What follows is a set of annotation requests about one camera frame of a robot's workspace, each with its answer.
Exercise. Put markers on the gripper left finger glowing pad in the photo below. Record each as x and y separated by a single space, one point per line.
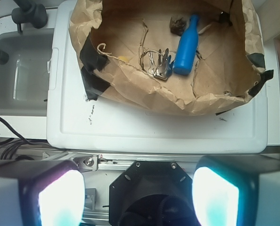
41 193

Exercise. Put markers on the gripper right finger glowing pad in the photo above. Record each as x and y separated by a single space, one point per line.
237 190

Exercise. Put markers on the silver keys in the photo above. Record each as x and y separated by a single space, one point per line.
160 65

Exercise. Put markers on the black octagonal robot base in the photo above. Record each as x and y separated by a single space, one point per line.
152 193

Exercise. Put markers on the white plastic bin lid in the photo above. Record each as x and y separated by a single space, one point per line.
74 122

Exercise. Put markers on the grey toy sink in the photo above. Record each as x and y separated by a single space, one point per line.
24 79

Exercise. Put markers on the blue plastic bottle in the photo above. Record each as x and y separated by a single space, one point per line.
187 47

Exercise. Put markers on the brown paper bag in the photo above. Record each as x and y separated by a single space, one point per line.
229 70

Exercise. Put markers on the brown rock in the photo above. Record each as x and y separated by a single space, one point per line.
177 24

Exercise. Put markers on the black toy faucet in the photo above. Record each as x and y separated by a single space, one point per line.
27 12

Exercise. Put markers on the metal corner bracket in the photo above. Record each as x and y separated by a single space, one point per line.
86 163

